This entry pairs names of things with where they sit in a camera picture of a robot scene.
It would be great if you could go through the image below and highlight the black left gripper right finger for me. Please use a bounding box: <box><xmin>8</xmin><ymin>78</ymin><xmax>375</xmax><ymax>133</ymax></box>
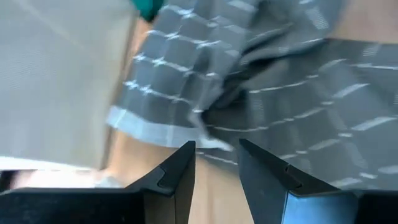
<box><xmin>238</xmin><ymin>139</ymin><xmax>398</xmax><ymax>224</ymax></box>

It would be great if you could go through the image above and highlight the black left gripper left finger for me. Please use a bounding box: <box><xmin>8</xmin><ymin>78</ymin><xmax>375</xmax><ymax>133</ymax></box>
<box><xmin>0</xmin><ymin>140</ymin><xmax>197</xmax><ymax>224</ymax></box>

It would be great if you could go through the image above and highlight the grey white-grid towel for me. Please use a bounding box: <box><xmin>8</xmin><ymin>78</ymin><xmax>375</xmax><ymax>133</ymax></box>
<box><xmin>105</xmin><ymin>0</ymin><xmax>398</xmax><ymax>191</ymax></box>

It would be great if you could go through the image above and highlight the dark green towel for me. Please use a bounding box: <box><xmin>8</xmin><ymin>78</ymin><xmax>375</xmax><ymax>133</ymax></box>
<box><xmin>130</xmin><ymin>0</ymin><xmax>166</xmax><ymax>22</ymax></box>

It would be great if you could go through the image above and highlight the beige fabric storage box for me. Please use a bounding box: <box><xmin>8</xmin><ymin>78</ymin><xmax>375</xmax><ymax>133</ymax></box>
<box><xmin>0</xmin><ymin>0</ymin><xmax>140</xmax><ymax>171</ymax></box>

